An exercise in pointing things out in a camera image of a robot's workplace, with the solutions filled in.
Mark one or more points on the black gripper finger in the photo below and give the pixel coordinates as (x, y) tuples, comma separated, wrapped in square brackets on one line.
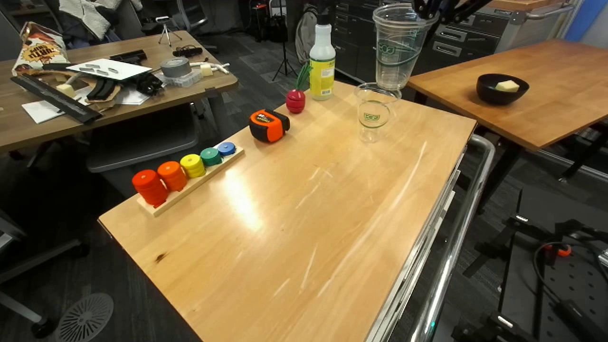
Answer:
[(426, 9), (466, 9)]

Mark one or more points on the clear plastic cup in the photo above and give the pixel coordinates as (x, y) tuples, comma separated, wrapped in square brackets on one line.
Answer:
[(400, 32), (375, 115)]

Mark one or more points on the orange rimmed glass bowl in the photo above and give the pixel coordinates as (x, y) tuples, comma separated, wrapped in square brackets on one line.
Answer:
[(396, 70)]

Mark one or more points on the yellow food piece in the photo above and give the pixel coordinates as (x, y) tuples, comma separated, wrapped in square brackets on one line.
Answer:
[(508, 85)]

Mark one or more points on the black bowl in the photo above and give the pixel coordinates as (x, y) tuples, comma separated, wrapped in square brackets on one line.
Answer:
[(502, 89)]

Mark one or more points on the white yellow spray bottle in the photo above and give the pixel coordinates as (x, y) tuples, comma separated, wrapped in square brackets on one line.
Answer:
[(322, 70)]

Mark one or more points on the wooden side table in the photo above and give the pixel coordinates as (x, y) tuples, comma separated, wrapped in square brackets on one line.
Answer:
[(571, 89)]

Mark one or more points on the red toy pepper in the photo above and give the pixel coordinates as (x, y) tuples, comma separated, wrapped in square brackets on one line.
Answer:
[(295, 102)]

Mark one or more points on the orange black tape measure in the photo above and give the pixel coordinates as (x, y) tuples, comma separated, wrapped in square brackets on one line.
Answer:
[(269, 127)]

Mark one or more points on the blue toy cylinder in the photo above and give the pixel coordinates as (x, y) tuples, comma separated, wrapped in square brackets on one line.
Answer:
[(227, 149)]

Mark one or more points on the gray tape roll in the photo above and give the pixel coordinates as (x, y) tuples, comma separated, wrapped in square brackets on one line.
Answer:
[(175, 70)]

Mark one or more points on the green toy cylinder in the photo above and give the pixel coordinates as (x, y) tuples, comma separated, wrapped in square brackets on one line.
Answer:
[(212, 157)]

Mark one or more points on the yellow toy cylinder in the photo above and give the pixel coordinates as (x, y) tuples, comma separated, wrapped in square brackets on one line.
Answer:
[(193, 166)]

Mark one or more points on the wooden stacking toy base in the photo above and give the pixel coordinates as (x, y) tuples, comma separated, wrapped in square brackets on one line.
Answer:
[(191, 189)]

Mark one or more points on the black remote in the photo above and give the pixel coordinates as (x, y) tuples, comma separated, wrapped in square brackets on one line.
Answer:
[(128, 56)]

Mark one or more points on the orange toy cylinder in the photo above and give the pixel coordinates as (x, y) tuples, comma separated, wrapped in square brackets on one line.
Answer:
[(172, 176)]

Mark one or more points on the white papers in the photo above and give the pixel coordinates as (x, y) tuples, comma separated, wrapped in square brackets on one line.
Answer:
[(107, 70)]

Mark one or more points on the red toy cylinder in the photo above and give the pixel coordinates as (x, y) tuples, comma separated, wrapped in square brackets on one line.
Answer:
[(151, 187)]

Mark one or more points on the long black bar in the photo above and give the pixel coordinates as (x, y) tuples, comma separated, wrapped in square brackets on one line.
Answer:
[(58, 100)]

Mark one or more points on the snack bag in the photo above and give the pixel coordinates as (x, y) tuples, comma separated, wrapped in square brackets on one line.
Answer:
[(39, 51)]

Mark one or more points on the black floor fan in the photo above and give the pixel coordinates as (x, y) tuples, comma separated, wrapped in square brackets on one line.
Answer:
[(84, 318)]

